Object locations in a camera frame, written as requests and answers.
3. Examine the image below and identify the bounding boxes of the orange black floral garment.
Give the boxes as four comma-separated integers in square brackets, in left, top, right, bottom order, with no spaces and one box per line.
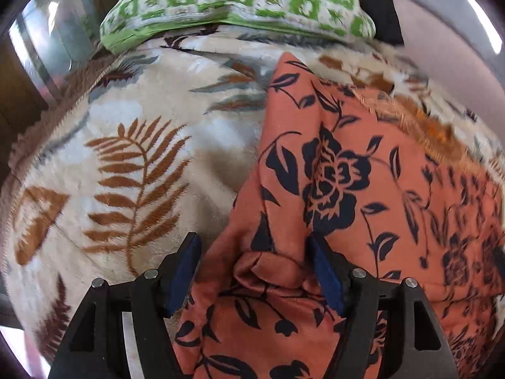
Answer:
[175,53,504,378]

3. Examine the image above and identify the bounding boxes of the beige leaf print blanket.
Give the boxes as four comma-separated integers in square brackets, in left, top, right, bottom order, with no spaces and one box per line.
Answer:
[1,26,504,360]

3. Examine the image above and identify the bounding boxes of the pink quilted headboard cushion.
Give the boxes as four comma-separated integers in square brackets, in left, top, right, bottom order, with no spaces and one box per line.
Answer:
[394,0,504,140]

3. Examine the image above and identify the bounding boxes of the wooden door with glass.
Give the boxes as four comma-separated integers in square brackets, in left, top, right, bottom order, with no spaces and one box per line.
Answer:
[1,0,117,177]

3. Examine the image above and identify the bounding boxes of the green white patterned pillow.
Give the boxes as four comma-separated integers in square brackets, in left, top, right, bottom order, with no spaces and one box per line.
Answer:
[99,0,376,53]

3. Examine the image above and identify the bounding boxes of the black garment on pillow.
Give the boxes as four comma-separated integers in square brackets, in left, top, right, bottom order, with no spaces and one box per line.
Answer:
[359,0,404,46]

